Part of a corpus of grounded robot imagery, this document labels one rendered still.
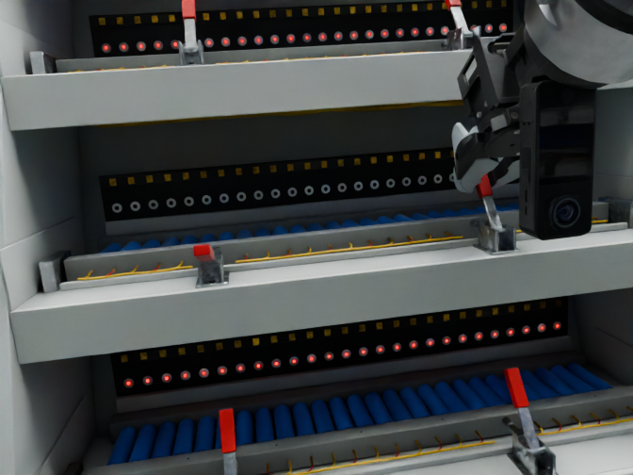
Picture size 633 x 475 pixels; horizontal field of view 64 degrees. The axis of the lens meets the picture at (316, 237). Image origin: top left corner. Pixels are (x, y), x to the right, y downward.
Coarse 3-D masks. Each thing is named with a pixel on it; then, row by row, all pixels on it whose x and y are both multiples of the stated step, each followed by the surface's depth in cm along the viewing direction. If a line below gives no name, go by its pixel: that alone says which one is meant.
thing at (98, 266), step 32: (384, 224) 53; (416, 224) 52; (448, 224) 53; (512, 224) 54; (96, 256) 48; (128, 256) 48; (160, 256) 48; (192, 256) 49; (224, 256) 49; (256, 256) 50; (288, 256) 49
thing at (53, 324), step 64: (448, 192) 64; (512, 192) 65; (0, 256) 40; (64, 256) 48; (384, 256) 49; (448, 256) 47; (512, 256) 46; (576, 256) 47; (64, 320) 41; (128, 320) 42; (192, 320) 43; (256, 320) 44; (320, 320) 44
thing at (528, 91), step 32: (544, 96) 35; (576, 96) 35; (544, 128) 35; (576, 128) 36; (544, 160) 36; (576, 160) 36; (544, 192) 36; (576, 192) 37; (544, 224) 37; (576, 224) 37
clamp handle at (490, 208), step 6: (486, 174) 50; (486, 180) 50; (480, 186) 49; (486, 186) 50; (480, 192) 49; (486, 192) 49; (492, 192) 49; (480, 198) 50; (486, 198) 49; (492, 198) 49; (486, 204) 49; (492, 204) 49; (486, 210) 49; (492, 210) 49; (492, 216) 48; (492, 222) 48; (498, 222) 48; (498, 228) 48
